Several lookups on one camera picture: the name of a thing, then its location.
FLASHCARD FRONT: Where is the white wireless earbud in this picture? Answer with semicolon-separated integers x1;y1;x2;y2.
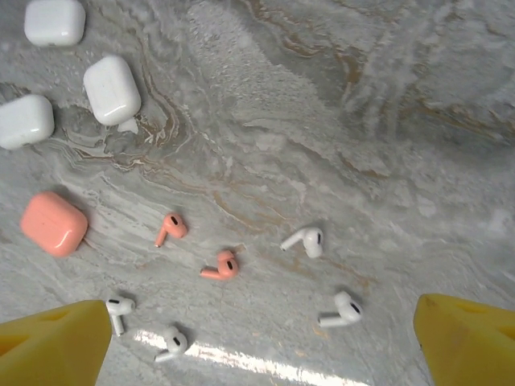
154;325;188;363
280;227;325;259
317;290;364;329
105;296;137;338

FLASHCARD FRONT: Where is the pink earbud charging case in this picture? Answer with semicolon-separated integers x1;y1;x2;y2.
19;191;89;258

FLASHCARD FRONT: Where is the white earbud charging case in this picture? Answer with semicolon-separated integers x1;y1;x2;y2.
0;94;56;151
23;0;86;47
83;55;142;126

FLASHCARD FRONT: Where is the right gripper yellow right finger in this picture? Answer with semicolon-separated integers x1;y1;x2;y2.
413;293;515;386

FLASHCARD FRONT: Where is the pink wireless earbud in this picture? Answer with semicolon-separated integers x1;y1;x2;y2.
154;211;188;248
200;248;239;282

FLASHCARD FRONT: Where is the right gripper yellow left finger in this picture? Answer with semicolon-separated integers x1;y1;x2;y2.
0;299;113;386

